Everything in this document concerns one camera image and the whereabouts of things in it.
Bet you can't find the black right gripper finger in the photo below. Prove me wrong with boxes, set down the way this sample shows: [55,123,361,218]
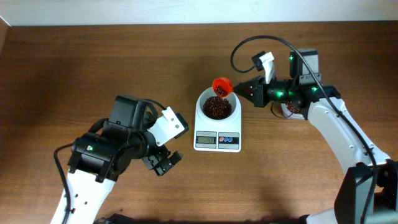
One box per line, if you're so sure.
[234,88,255,105]
[234,76,263,91]

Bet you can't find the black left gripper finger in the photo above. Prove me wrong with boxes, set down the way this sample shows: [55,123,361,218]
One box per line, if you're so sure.
[155,151,183,176]
[142,148,170,170]

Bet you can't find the red plastic measuring scoop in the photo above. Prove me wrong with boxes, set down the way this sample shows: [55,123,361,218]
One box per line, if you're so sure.
[212,77,233,98]

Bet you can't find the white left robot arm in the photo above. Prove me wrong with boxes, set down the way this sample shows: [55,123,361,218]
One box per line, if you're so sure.
[52,95,189,223]

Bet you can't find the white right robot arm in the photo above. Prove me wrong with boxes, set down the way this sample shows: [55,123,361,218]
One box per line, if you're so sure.
[234,49,397,223]

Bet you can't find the white digital kitchen scale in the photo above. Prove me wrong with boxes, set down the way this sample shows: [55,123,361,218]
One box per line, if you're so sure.
[193,104,242,152]

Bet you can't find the clear plastic bean container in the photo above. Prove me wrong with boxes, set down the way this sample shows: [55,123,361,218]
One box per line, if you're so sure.
[280,101,305,120]

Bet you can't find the red beans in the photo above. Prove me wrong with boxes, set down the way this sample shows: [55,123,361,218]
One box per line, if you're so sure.
[203,83,300,119]

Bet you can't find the white round bowl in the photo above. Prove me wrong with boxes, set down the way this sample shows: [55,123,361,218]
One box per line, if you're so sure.
[197,87,241,121]

